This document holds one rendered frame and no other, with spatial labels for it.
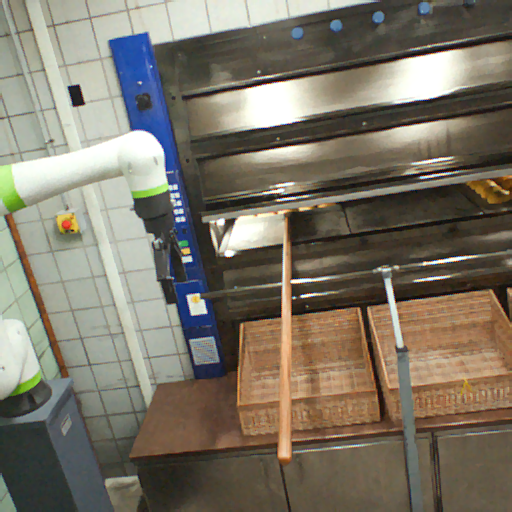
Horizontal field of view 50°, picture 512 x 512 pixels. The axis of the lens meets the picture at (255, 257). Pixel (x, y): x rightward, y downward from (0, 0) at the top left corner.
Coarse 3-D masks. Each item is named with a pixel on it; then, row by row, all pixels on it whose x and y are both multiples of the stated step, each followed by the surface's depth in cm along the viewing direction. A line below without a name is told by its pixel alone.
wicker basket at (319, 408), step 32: (320, 320) 251; (352, 320) 250; (256, 352) 256; (320, 352) 253; (352, 352) 252; (256, 384) 253; (320, 384) 244; (352, 384) 240; (256, 416) 218; (320, 416) 216; (352, 416) 215
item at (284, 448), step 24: (288, 240) 244; (288, 264) 218; (288, 288) 197; (288, 312) 179; (288, 336) 165; (288, 360) 152; (288, 384) 142; (288, 408) 132; (288, 432) 124; (288, 456) 117
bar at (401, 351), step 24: (408, 264) 205; (432, 264) 203; (456, 264) 203; (240, 288) 212; (264, 288) 211; (408, 360) 193; (408, 384) 196; (408, 408) 200; (408, 432) 204; (408, 456) 207; (408, 480) 214
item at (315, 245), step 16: (416, 224) 241; (432, 224) 238; (448, 224) 235; (464, 224) 235; (480, 224) 235; (496, 224) 234; (304, 240) 248; (320, 240) 244; (336, 240) 241; (352, 240) 241; (368, 240) 240; (384, 240) 240; (224, 256) 248; (240, 256) 247; (256, 256) 247; (272, 256) 246
